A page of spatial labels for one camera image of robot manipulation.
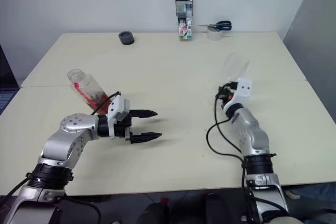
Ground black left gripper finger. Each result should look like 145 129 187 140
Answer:
130 108 159 120
130 131 162 144

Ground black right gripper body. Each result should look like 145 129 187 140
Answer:
216 83 237 104

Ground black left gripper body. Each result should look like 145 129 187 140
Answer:
114 111 133 144

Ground clear bottle with red stripe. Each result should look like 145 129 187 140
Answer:
67 68 117 114

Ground white tape roll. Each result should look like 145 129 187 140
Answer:
206 26 224 42

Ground dark rounded shape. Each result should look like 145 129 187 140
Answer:
141 197 172 224

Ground marker pen pack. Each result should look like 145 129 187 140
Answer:
175 0 194 42

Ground dark gridded panel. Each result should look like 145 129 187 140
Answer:
0 43 21 116

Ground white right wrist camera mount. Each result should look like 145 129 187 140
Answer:
222 78 253 111

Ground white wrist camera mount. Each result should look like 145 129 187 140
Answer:
222 78 253 111
106 95 131 140

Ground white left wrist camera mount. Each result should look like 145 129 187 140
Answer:
106 95 131 140

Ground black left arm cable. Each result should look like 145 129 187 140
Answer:
90 91 122 116

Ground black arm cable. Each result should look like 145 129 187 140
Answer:
90 91 122 116
206 95 247 190

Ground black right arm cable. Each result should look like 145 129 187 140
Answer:
206 95 247 190

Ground blue handled scissors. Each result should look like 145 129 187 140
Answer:
197 20 233 31

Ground dark grey round ring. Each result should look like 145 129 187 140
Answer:
118 31 136 46

